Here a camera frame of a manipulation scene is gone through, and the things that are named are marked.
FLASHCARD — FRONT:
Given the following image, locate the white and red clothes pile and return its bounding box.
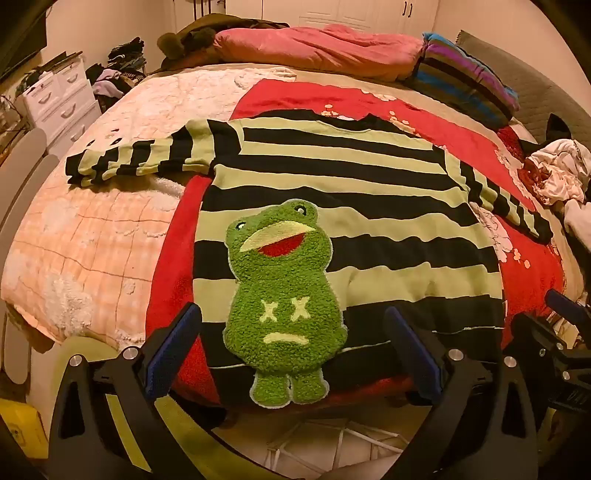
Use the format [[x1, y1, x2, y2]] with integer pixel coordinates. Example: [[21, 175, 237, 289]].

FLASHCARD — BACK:
[[522, 138, 591, 254]]

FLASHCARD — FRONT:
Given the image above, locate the green black striped frog sweater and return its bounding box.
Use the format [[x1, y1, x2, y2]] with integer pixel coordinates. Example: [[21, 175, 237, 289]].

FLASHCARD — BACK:
[[65, 110, 555, 407]]

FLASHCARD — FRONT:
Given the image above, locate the white wardrobe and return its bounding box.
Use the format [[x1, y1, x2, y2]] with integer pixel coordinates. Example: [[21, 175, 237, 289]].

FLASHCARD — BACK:
[[173, 0, 439, 35]]

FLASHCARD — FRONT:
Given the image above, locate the yellow green garment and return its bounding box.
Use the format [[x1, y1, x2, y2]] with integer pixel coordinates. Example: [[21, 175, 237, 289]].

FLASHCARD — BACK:
[[53, 335, 259, 480]]

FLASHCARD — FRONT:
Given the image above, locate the pink duvet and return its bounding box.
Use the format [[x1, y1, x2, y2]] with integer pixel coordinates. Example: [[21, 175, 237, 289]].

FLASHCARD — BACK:
[[213, 24, 426, 81]]

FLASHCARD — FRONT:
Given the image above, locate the white drawer chest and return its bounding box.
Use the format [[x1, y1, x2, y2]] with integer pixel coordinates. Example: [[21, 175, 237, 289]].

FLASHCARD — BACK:
[[21, 60, 102, 158]]

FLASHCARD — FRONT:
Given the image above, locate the beige bedsheet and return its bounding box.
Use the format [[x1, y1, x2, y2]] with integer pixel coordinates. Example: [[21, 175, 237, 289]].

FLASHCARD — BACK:
[[148, 62, 527, 134]]

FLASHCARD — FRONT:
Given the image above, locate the pile of dark clothes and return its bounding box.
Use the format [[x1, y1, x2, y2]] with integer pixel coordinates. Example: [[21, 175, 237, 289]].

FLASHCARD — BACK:
[[85, 37, 148, 100]]

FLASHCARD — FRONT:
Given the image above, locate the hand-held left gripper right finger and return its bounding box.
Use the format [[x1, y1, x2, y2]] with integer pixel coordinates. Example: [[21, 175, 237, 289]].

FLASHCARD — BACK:
[[383, 305, 539, 480]]

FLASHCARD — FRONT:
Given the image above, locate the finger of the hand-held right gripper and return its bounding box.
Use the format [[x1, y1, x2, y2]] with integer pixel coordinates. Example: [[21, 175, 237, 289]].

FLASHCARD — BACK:
[[510, 311, 571, 365], [546, 290, 591, 330]]

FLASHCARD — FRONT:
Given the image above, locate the grey quilted pillow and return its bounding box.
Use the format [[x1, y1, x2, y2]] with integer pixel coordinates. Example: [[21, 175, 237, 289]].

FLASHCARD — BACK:
[[455, 30, 591, 153]]

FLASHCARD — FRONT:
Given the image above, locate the red floral blanket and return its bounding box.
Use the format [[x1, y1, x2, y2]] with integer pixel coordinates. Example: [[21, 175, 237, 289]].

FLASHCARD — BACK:
[[145, 78, 566, 407]]

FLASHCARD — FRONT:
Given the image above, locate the cluttered side shelf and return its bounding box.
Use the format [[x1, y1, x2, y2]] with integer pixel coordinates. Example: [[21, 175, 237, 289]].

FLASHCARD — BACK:
[[0, 92, 31, 144]]

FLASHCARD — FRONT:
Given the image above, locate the grey padded bed frame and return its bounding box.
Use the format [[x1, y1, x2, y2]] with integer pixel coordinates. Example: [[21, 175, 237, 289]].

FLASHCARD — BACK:
[[0, 127, 61, 259]]

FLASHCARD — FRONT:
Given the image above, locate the black flat television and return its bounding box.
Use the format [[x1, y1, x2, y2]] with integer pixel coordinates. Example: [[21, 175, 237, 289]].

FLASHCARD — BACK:
[[0, 9, 49, 84]]

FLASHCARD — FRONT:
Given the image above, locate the multicolour striped pillow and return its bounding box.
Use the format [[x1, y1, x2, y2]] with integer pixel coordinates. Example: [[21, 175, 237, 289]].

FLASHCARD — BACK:
[[409, 31, 522, 130]]

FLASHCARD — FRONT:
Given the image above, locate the pink checked quilt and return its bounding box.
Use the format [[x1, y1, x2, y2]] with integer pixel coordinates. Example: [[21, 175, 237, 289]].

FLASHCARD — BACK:
[[0, 62, 296, 344]]

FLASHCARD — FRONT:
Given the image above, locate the black garment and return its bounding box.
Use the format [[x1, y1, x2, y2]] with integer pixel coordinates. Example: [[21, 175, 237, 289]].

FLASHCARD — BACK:
[[542, 114, 575, 144]]

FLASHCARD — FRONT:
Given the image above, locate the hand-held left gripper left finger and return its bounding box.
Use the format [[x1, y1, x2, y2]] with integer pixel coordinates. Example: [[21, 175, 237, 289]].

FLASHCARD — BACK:
[[48, 302, 204, 480]]

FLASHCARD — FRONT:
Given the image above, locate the yellow box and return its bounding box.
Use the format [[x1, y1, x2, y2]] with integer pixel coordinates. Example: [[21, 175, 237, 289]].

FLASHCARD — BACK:
[[0, 397, 49, 462]]

